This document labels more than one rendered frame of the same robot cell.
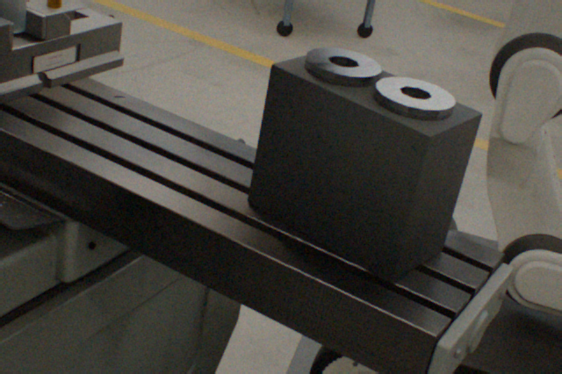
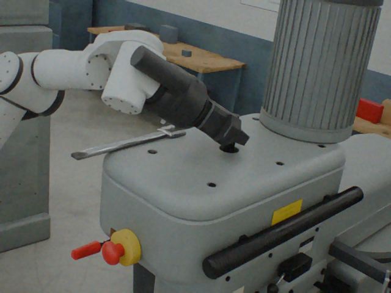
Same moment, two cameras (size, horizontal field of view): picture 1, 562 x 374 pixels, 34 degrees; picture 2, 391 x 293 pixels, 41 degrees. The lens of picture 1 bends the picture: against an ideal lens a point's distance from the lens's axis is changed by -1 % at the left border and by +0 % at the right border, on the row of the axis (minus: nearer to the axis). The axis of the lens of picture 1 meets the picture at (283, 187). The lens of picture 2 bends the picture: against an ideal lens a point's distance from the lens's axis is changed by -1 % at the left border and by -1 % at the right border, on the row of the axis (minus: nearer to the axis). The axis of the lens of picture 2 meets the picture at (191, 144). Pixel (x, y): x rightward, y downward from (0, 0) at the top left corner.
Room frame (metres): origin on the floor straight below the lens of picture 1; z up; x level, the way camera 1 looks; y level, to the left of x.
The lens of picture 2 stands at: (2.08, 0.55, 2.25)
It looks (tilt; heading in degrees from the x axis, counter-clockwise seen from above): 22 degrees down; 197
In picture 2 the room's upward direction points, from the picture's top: 7 degrees clockwise
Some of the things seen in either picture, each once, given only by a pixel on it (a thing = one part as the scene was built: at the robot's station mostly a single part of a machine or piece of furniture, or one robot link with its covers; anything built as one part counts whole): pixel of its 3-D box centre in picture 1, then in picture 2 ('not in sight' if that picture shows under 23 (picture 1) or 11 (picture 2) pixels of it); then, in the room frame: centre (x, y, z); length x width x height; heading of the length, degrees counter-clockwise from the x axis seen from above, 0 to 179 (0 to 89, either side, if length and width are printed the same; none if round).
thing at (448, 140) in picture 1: (360, 154); not in sight; (1.00, -0.08, 1.01); 0.22 x 0.12 x 0.20; 56
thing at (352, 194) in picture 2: not in sight; (293, 224); (1.23, 0.50, 1.79); 0.45 x 0.04 x 0.04; 154
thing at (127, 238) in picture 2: not in sight; (125, 247); (1.40, 0.25, 1.76); 0.06 x 0.02 x 0.06; 64
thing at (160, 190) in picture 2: not in sight; (228, 185); (1.18, 0.36, 1.81); 0.47 x 0.26 x 0.16; 154
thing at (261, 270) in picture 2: not in sight; (228, 238); (1.16, 0.37, 1.68); 0.34 x 0.24 x 0.10; 154
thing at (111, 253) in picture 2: not in sight; (113, 252); (1.43, 0.24, 1.76); 0.04 x 0.03 x 0.04; 64
